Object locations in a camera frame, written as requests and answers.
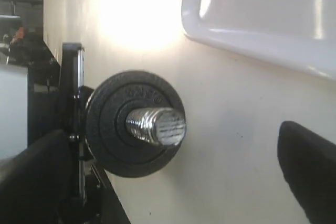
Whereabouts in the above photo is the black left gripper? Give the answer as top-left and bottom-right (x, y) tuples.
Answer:
(0, 41), (132, 224)

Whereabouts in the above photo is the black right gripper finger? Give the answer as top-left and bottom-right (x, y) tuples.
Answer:
(277, 121), (335, 223)

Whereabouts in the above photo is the black weight plate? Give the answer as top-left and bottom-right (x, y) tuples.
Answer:
(85, 70), (187, 178)

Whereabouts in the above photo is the chrome threaded dumbbell bar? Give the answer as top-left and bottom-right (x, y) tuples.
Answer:
(125, 108), (187, 148)

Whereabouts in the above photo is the white plastic tray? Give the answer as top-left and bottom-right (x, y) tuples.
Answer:
(181, 0), (335, 81)

